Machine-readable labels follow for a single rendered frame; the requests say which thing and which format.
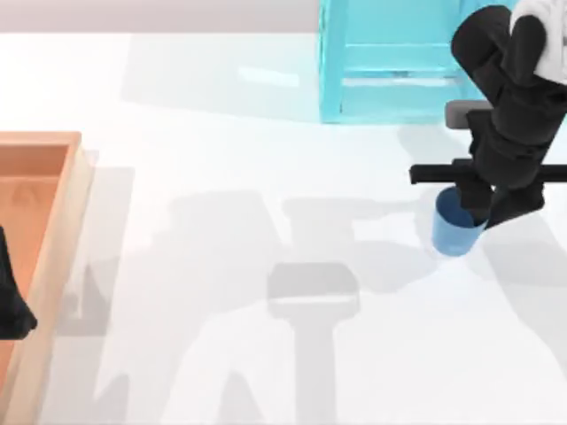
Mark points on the blue cup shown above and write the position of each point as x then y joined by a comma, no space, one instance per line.
454,239

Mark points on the grey rounded box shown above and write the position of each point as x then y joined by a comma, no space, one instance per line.
456,116

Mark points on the light blue rack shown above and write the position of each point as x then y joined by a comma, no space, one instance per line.
390,57

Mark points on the shallow salmon-coloured box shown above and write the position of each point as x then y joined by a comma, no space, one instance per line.
44,208

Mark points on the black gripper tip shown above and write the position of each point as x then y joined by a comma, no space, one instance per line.
11,305

